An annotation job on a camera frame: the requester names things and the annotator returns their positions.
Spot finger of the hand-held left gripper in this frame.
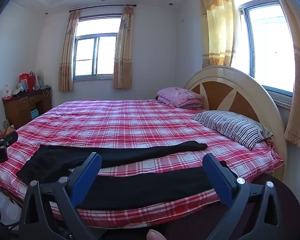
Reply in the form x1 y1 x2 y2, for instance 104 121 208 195
5 131 19 147

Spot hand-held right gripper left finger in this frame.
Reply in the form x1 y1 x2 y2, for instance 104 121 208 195
19 152 102 240

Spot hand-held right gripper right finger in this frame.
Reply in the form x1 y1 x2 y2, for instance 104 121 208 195
202 153 283 240

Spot black pants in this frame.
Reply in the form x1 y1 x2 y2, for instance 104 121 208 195
16 141 237 210

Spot person's right hand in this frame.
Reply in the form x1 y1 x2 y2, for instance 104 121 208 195
146 229 167 240

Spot wooden desk with drawers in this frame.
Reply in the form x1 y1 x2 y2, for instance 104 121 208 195
2 88 52 130

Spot striped pillow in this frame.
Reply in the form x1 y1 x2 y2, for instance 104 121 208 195
192 110 274 150

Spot red gift bag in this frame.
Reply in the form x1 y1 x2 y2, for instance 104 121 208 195
19 71 36 92

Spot bed with red plaid sheet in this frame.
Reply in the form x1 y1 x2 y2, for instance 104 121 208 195
0 99 284 229

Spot person's maroon clothing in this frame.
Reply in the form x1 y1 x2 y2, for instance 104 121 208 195
150 174 300 240

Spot folded pink blanket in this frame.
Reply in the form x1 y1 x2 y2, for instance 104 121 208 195
157 87 204 109

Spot beige patterned curtain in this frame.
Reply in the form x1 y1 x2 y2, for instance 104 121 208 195
58 10 80 92
113 5 135 89

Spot cream and wood headboard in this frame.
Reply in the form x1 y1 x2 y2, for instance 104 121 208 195
184 66 288 183

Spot small sliding window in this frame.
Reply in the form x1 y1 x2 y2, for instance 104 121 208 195
73 14 122 81

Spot large window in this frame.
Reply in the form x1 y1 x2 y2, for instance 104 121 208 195
232 0 300 105

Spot black curtain rod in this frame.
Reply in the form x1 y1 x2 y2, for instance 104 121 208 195
69 4 137 13

